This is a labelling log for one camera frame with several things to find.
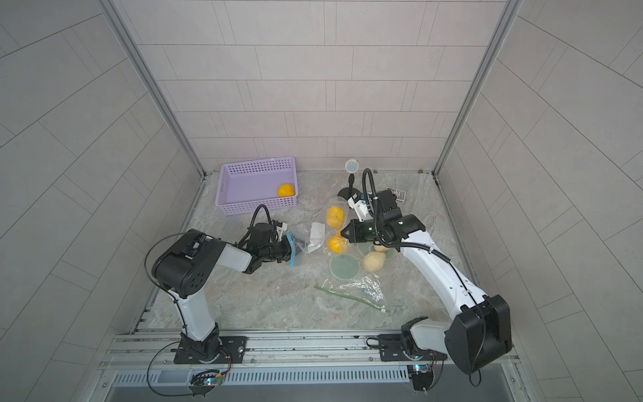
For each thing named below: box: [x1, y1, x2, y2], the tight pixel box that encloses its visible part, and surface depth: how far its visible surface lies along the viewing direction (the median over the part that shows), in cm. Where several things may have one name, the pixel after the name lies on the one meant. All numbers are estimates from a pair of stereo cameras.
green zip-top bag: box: [313, 242, 388, 314], surface depth 84 cm
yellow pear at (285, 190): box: [277, 183, 296, 198], surface depth 106 cm
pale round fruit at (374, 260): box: [362, 251, 386, 273], surface depth 86 cm
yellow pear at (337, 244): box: [326, 236, 350, 255], surface depth 76 cm
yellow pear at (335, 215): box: [325, 206, 345, 228], surface depth 84 cm
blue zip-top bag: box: [286, 196, 351, 268], surface depth 84 cm
